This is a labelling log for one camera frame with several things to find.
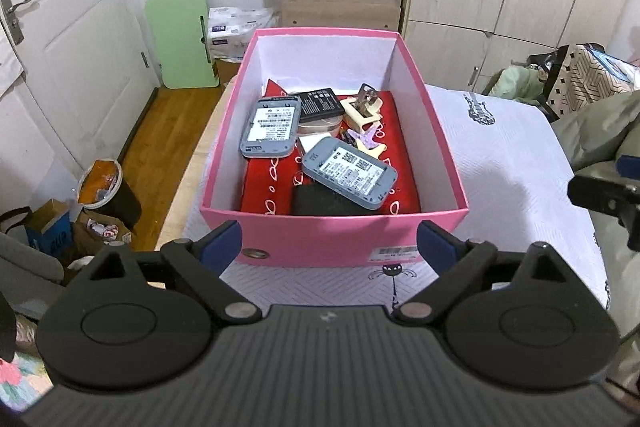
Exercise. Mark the olive puffer jacket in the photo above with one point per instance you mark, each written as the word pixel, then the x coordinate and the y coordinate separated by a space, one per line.
pixel 590 132

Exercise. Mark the black battery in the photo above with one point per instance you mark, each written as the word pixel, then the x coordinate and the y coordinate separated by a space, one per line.
pixel 320 104

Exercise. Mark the rose gold compact case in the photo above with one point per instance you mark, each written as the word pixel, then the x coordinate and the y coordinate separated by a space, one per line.
pixel 320 128

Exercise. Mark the patterned tote bag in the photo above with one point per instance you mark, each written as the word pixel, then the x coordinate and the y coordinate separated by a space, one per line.
pixel 585 72

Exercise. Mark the white charger plug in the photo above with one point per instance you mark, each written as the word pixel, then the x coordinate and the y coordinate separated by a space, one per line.
pixel 307 144

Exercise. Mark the cream claw hair clip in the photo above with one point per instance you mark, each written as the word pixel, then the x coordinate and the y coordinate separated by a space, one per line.
pixel 362 119

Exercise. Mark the yellow starfish hair clip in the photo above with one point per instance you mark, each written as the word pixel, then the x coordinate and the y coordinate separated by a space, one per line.
pixel 377 148

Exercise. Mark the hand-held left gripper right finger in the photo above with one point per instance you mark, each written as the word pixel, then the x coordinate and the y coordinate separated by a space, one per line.
pixel 440 249

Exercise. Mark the floral cloth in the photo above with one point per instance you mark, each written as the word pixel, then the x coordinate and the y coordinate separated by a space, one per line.
pixel 20 377

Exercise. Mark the toilet paper pack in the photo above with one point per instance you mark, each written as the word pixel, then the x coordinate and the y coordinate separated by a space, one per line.
pixel 235 27

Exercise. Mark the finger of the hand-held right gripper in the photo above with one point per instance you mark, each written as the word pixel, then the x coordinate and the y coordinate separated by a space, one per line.
pixel 600 197
pixel 629 166

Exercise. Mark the black trash bin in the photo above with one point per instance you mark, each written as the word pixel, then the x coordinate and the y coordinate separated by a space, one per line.
pixel 120 202

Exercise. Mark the black pouch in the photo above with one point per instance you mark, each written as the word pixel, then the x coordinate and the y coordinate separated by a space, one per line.
pixel 320 202

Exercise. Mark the white door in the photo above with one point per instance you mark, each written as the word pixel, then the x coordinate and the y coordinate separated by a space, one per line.
pixel 60 57

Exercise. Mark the white patterned bed sheet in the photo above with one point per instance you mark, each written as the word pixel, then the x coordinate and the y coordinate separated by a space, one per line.
pixel 500 157

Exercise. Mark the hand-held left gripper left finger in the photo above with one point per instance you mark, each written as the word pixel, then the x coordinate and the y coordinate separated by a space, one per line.
pixel 222 247

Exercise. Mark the light green cloth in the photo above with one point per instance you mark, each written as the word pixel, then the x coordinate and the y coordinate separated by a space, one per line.
pixel 515 82

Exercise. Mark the brown carton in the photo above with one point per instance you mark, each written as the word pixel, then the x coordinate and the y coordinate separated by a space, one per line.
pixel 229 71

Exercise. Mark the green folding table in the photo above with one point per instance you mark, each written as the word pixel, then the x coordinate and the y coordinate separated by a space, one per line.
pixel 175 37

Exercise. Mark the pink cardboard box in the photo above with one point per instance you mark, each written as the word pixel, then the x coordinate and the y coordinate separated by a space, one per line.
pixel 325 242

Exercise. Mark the bag of wrappers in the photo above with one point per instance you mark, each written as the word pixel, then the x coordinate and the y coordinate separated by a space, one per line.
pixel 100 229

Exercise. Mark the purple starfish hair clip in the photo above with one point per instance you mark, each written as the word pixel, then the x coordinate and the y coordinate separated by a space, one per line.
pixel 365 138

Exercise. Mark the red patterned cloth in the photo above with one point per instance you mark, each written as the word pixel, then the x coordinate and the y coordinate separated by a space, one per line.
pixel 262 184

